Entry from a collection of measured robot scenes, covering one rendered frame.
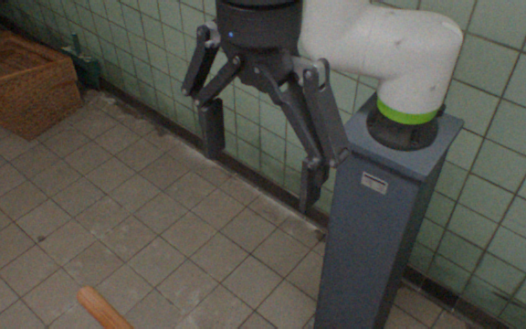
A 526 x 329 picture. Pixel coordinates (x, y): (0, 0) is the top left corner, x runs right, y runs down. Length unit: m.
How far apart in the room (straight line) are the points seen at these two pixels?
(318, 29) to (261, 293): 1.46
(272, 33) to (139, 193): 2.23
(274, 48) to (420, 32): 0.52
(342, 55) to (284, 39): 0.52
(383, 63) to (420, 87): 0.08
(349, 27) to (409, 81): 0.15
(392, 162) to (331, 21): 0.30
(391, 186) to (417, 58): 0.29
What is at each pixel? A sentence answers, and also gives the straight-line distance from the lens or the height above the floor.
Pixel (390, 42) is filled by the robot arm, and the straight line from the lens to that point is 0.92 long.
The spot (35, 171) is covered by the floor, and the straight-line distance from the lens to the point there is 2.90.
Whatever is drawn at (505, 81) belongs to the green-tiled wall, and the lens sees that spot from 1.55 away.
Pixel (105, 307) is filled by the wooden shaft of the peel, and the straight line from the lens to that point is 0.82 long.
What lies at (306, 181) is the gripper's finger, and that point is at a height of 1.53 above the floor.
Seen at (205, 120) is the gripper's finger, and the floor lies 1.54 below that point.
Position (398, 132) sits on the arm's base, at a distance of 1.01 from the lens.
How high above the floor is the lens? 1.88
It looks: 45 degrees down
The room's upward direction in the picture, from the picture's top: straight up
